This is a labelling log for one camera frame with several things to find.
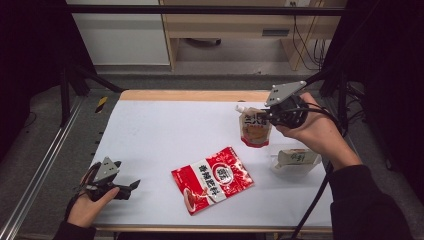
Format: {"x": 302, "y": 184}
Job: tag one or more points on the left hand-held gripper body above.
{"x": 106, "y": 170}

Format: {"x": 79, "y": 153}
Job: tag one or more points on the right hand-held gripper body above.
{"x": 286, "y": 110}

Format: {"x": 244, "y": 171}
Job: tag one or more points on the spouted sauce pouch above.
{"x": 255, "y": 133}

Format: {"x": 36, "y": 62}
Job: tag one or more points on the green and gold food packet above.
{"x": 295, "y": 156}

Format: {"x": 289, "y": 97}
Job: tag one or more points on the red and white seasoning packet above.
{"x": 210, "y": 180}

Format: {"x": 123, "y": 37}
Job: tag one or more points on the person's right hand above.
{"x": 316, "y": 133}

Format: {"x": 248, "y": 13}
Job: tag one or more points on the person's left hand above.
{"x": 85, "y": 210}

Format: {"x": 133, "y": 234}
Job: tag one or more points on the black metal stand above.
{"x": 342, "y": 100}
{"x": 65, "y": 100}

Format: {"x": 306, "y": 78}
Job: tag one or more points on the white table sheet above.
{"x": 166, "y": 133}

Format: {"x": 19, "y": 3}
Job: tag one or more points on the wooden table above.
{"x": 200, "y": 95}

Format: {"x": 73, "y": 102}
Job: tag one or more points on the yellow and black tape piece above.
{"x": 101, "y": 104}

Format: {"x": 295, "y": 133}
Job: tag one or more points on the black object under desk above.
{"x": 203, "y": 42}

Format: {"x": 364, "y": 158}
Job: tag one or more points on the light wooden desk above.
{"x": 226, "y": 25}

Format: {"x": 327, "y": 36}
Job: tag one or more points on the dark curtain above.
{"x": 393, "y": 66}
{"x": 26, "y": 50}

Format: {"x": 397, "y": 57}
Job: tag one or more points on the white cabinet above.
{"x": 120, "y": 40}

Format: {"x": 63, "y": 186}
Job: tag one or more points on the white wall socket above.
{"x": 296, "y": 2}

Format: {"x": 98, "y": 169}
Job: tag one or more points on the black horizontal frame bar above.
{"x": 200, "y": 10}

